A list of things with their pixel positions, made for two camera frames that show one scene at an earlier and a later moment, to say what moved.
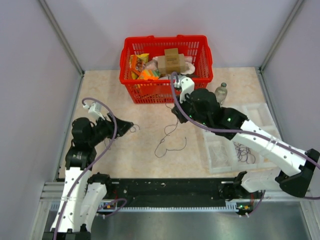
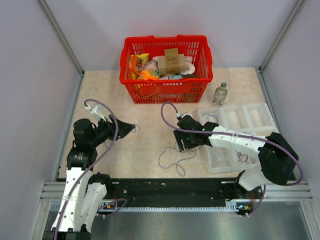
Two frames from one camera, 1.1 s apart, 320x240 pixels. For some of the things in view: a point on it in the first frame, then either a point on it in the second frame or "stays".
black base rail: x=173 y=191 stays
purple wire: x=167 y=134 -> x=180 y=151
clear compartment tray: x=224 y=155 stays
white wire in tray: x=220 y=153 stays
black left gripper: x=109 y=124 stays
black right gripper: x=177 y=111 -> x=180 y=136
